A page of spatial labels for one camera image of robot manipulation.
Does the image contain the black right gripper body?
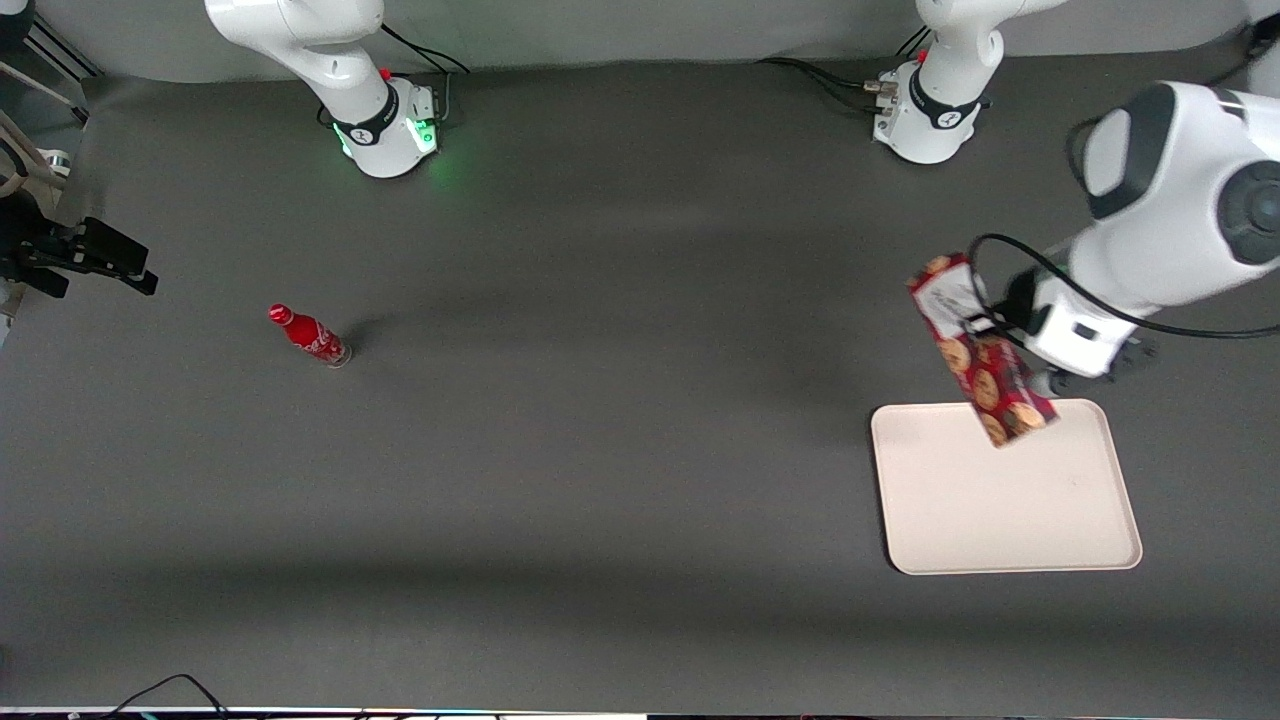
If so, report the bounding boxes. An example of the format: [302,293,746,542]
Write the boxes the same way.
[0,195,79,301]

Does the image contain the red cookie box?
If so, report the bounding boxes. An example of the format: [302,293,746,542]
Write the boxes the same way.
[906,253,1059,448]

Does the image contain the white rectangular plastic tray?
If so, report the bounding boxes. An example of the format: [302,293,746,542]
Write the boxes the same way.
[870,398,1144,577]

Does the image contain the red cola bottle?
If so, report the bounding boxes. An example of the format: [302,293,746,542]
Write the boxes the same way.
[267,303,353,369]

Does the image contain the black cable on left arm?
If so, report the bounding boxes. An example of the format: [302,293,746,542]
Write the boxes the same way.
[966,233,1280,341]

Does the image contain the black cables at left arm base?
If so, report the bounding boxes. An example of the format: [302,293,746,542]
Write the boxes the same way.
[757,28,936,109]

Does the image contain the black cables at arm base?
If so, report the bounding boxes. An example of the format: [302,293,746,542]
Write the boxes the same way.
[318,24,471,129]
[757,28,936,109]

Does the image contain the black cables at right arm base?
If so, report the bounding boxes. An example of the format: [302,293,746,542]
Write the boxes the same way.
[318,24,471,129]

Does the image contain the black cable at table edge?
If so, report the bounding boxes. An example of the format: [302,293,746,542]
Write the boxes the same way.
[98,673,233,720]

